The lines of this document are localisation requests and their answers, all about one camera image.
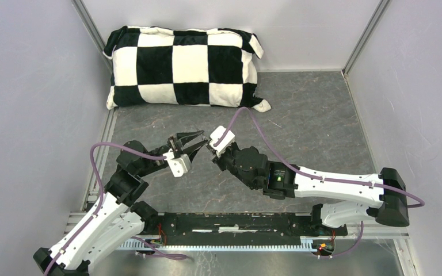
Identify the aluminium frame rail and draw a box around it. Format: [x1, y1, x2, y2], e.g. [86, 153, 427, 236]
[63, 212, 410, 239]

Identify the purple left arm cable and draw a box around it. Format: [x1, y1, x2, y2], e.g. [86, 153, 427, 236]
[43, 142, 191, 276]

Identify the black and white checkered pillow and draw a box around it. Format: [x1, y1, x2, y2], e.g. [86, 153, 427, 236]
[103, 26, 271, 113]

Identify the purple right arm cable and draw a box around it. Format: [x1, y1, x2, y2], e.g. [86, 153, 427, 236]
[220, 107, 426, 260]

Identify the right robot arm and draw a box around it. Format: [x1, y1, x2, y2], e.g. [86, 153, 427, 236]
[211, 143, 410, 235]

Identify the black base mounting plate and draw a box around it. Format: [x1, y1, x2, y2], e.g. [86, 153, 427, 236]
[139, 213, 348, 246]

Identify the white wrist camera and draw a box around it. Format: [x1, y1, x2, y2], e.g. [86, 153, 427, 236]
[163, 149, 192, 178]
[207, 125, 235, 157]

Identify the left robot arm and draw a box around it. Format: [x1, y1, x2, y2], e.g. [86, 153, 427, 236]
[33, 131, 208, 275]

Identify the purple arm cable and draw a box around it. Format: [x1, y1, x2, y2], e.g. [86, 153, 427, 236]
[220, 107, 426, 260]
[43, 142, 191, 276]

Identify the white slotted cable duct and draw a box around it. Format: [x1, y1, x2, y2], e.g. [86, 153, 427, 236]
[118, 237, 336, 252]

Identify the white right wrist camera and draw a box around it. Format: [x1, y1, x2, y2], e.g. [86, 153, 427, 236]
[207, 125, 235, 157]

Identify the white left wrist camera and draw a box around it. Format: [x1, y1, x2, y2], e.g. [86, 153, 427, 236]
[163, 149, 192, 178]

